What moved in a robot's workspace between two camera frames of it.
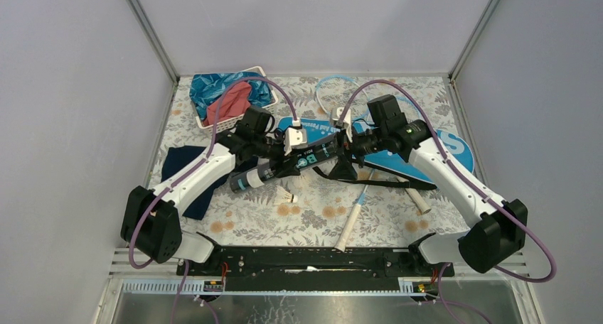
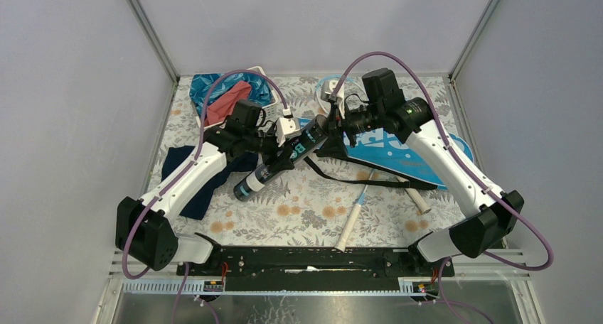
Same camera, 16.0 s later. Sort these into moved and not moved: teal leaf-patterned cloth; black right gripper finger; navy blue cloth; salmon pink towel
Moved: black right gripper finger
Not moved: teal leaf-patterned cloth; salmon pink towel; navy blue cloth
